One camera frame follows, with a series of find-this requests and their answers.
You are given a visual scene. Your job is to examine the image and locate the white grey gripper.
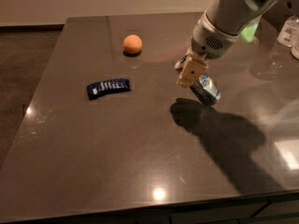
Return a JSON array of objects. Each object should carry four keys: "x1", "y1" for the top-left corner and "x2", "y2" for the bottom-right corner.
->
[{"x1": 176, "y1": 13, "x2": 239, "y2": 88}]

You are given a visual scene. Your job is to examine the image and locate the silver redbull can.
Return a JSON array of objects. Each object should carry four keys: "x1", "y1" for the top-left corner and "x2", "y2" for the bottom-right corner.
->
[{"x1": 189, "y1": 71, "x2": 221, "y2": 105}]

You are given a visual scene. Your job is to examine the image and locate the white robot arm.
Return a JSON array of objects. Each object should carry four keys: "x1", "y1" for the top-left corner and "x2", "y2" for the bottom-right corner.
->
[{"x1": 176, "y1": 0, "x2": 299, "y2": 88}]

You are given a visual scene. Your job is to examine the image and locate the orange fruit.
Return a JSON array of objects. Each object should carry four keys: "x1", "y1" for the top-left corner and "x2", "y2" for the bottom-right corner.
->
[{"x1": 123, "y1": 35, "x2": 143, "y2": 54}]

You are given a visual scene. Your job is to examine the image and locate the blue snack wrapper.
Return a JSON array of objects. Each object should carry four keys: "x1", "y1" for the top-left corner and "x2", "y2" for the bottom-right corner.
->
[{"x1": 87, "y1": 78, "x2": 131, "y2": 100}]

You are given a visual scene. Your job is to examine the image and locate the clear glass jar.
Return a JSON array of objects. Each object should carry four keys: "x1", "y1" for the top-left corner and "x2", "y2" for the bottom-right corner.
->
[{"x1": 277, "y1": 16, "x2": 299, "y2": 47}]

